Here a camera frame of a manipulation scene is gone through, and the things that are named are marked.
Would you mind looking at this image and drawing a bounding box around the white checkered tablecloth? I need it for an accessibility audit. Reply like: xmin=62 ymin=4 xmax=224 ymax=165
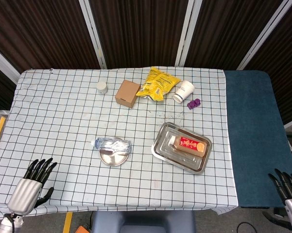
xmin=0 ymin=67 xmax=240 ymax=221

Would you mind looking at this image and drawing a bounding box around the orange floor object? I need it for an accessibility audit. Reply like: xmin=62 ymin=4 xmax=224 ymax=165
xmin=75 ymin=225 xmax=93 ymax=233

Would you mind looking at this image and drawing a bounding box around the dark brown partition panel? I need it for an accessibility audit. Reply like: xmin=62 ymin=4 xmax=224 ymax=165
xmin=177 ymin=0 xmax=292 ymax=71
xmin=0 ymin=0 xmax=107 ymax=73
xmin=238 ymin=0 xmax=292 ymax=127
xmin=0 ymin=43 xmax=21 ymax=110
xmin=87 ymin=0 xmax=197 ymax=70

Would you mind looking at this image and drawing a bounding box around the white paper cup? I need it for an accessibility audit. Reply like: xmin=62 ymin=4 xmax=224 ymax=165
xmin=172 ymin=80 xmax=195 ymax=102

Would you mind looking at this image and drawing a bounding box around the purple toy block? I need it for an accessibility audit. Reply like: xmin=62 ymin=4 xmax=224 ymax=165
xmin=187 ymin=98 xmax=202 ymax=110

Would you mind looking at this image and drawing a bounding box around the small white jar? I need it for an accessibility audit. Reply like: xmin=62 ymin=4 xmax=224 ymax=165
xmin=96 ymin=82 xmax=108 ymax=95

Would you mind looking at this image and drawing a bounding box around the rectangular steel tray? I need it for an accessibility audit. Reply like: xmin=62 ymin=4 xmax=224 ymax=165
xmin=152 ymin=122 xmax=212 ymax=175

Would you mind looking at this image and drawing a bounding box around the yellow snack bag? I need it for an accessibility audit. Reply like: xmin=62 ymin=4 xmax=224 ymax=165
xmin=135 ymin=66 xmax=182 ymax=102

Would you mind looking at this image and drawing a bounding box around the brown bottle with red label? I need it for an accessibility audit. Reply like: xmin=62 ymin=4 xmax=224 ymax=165
xmin=169 ymin=135 xmax=207 ymax=157

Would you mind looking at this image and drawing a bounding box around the round steel plate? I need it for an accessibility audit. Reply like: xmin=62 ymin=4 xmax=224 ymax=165
xmin=99 ymin=137 xmax=132 ymax=167

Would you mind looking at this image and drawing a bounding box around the teal table mat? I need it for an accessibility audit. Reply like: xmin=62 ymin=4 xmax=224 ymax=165
xmin=223 ymin=70 xmax=292 ymax=209

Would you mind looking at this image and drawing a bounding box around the brown cardboard box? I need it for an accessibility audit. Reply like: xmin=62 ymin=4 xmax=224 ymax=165
xmin=115 ymin=79 xmax=141 ymax=109

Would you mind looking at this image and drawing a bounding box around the black floor cable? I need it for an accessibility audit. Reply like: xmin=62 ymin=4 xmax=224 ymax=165
xmin=237 ymin=222 xmax=258 ymax=233

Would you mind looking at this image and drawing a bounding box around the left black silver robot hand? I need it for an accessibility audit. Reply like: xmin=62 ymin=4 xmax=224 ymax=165
xmin=7 ymin=157 xmax=58 ymax=216

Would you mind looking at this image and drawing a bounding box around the clear plastic water bottle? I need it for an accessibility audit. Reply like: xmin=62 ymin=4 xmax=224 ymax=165
xmin=91 ymin=137 xmax=133 ymax=155

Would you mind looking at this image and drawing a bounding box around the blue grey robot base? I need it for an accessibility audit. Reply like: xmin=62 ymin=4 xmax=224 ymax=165
xmin=91 ymin=210 xmax=195 ymax=233

